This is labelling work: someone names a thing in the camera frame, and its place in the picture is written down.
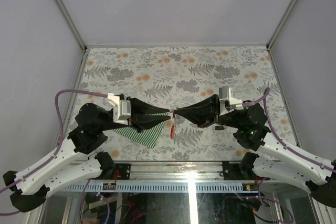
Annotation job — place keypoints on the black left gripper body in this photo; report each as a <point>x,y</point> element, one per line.
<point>134,126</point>

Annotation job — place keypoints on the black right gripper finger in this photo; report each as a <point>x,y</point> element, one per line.
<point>198,117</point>
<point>206,106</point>

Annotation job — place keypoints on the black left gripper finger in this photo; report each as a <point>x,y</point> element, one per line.
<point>147,122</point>
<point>140,107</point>

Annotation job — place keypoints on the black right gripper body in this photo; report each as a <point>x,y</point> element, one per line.
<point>212,123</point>

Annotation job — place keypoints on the red keyring fob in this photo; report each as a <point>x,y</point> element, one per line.
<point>172,132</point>

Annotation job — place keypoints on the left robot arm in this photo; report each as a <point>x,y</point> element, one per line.
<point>69,162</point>

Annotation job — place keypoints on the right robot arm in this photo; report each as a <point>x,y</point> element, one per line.
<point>271,156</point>

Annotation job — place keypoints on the green striped cloth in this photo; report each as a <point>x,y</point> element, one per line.
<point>147,138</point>

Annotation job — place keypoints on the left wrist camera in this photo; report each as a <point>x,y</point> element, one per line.
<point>121,108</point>

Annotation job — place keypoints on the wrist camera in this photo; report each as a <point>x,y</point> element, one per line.
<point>121,108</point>
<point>227,102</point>

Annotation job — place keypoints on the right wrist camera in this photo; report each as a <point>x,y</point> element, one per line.
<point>227,102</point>

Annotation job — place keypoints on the aluminium front rail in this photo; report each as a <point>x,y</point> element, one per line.
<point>170,169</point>

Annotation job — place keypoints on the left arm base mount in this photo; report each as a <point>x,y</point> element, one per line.
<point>122,171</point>

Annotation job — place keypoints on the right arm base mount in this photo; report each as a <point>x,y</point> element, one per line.
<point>231,171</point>

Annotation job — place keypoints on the slotted cable duct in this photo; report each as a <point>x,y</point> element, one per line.
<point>131,187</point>

